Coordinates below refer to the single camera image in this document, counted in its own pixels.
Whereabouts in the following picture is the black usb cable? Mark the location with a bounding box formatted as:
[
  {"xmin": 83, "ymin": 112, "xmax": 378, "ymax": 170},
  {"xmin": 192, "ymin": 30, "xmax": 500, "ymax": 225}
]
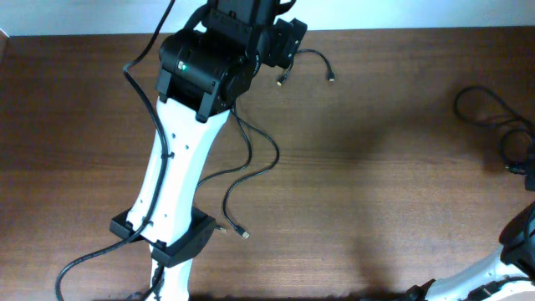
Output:
[
  {"xmin": 221, "ymin": 48, "xmax": 336, "ymax": 240},
  {"xmin": 195, "ymin": 62, "xmax": 295, "ymax": 234},
  {"xmin": 452, "ymin": 84, "xmax": 535, "ymax": 176}
]

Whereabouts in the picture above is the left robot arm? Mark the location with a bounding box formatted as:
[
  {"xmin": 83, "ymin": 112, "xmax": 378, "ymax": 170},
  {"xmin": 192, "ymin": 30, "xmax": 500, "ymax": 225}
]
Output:
[{"xmin": 110, "ymin": 0, "xmax": 307, "ymax": 300}]

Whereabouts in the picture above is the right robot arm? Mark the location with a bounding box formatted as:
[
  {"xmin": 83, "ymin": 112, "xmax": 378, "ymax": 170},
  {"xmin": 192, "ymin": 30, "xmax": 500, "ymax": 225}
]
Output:
[{"xmin": 401, "ymin": 204, "xmax": 534, "ymax": 301}]

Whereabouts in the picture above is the left camera cable black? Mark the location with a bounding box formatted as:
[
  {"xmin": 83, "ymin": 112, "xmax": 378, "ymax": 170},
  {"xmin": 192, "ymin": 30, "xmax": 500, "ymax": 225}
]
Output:
[{"xmin": 53, "ymin": 0, "xmax": 178, "ymax": 301}]

